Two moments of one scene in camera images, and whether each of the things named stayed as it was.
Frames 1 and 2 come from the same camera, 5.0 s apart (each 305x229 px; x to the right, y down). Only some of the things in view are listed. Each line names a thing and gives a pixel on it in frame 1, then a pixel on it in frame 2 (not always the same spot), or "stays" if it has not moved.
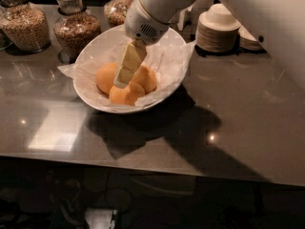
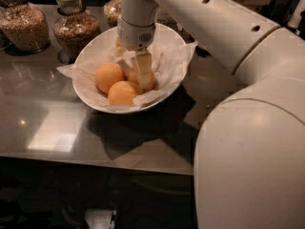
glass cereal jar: x=73 y=29 stays
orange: x=105 y=76 stays
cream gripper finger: x=130 y=63 -> x=144 y=65
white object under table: x=100 y=218 stays
